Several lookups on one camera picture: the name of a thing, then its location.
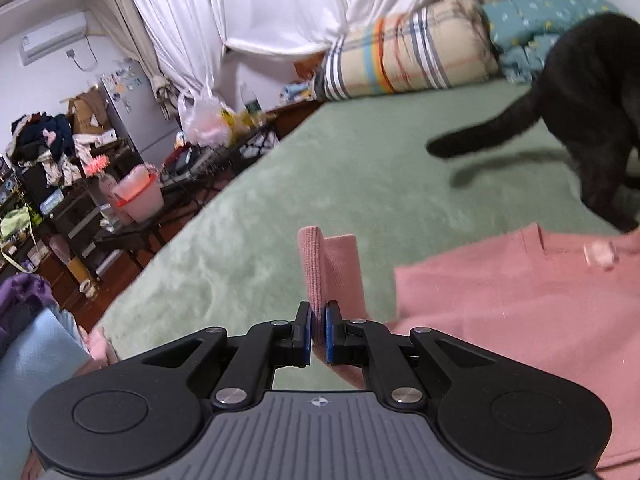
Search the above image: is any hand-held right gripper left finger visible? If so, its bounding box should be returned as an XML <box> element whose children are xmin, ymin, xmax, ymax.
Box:
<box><xmin>120</xmin><ymin>301</ymin><xmax>316</xmax><ymax>411</ymax></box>

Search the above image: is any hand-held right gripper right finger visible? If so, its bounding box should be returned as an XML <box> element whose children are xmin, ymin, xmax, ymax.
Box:
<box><xmin>324</xmin><ymin>301</ymin><xmax>516</xmax><ymax>408</ymax></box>

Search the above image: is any pink sweatshirt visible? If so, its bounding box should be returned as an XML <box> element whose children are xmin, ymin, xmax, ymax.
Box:
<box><xmin>297</xmin><ymin>224</ymin><xmax>640</xmax><ymax>480</ymax></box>

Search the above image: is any pile of clothes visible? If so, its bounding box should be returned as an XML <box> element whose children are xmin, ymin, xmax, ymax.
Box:
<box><xmin>6</xmin><ymin>112</ymin><xmax>93</xmax><ymax>186</ymax></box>

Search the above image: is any green fleece blanket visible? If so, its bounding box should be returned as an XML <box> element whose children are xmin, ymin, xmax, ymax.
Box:
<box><xmin>97</xmin><ymin>77</ymin><xmax>640</xmax><ymax>393</ymax></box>

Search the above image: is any black folding table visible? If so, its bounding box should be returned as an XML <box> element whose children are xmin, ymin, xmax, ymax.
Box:
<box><xmin>160</xmin><ymin>125</ymin><xmax>278</xmax><ymax>201</ymax></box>

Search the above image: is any pink plastic bucket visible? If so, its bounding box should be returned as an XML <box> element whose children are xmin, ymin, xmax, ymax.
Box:
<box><xmin>111</xmin><ymin>164</ymin><xmax>165</xmax><ymax>223</ymax></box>

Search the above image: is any clear plastic bottle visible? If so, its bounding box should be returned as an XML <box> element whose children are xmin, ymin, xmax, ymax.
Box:
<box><xmin>239</xmin><ymin>82</ymin><xmax>263</xmax><ymax>128</ymax></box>

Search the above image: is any white plastic bag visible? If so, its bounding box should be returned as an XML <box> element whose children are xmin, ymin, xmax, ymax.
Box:
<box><xmin>177</xmin><ymin>87</ymin><xmax>236</xmax><ymax>146</ymax></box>

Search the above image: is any person's light blue clothing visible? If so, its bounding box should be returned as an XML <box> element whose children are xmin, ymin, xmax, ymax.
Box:
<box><xmin>0</xmin><ymin>307</ymin><xmax>93</xmax><ymax>480</ymax></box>

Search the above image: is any grey refrigerator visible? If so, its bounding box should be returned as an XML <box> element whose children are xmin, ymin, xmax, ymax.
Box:
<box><xmin>100</xmin><ymin>60</ymin><xmax>181</xmax><ymax>161</ymax></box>

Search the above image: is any purple cloth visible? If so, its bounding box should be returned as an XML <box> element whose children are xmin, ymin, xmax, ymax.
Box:
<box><xmin>0</xmin><ymin>272</ymin><xmax>58</xmax><ymax>346</ymax></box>

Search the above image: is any plaid rolled quilt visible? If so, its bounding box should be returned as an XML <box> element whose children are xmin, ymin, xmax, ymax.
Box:
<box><xmin>314</xmin><ymin>0</ymin><xmax>501</xmax><ymax>103</ymax></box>

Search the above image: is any cardboard box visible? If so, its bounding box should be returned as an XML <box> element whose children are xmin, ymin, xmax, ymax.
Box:
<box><xmin>67</xmin><ymin>87</ymin><xmax>111</xmax><ymax>136</ymax></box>

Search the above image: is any green bag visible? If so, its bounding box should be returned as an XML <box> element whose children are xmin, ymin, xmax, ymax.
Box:
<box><xmin>0</xmin><ymin>207</ymin><xmax>33</xmax><ymax>243</ymax></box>

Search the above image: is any white curtain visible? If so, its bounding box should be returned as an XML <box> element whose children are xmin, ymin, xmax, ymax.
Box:
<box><xmin>117</xmin><ymin>0</ymin><xmax>443</xmax><ymax>96</ymax></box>

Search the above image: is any black cat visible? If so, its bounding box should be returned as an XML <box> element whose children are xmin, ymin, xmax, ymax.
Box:
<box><xmin>426</xmin><ymin>12</ymin><xmax>640</xmax><ymax>233</ymax></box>

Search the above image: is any teal patterned quilt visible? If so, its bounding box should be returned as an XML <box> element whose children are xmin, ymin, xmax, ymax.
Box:
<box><xmin>481</xmin><ymin>0</ymin><xmax>623</xmax><ymax>86</ymax></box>

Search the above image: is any white air conditioner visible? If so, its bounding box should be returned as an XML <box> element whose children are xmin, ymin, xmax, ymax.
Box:
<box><xmin>19</xmin><ymin>11</ymin><xmax>87</xmax><ymax>66</ymax></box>

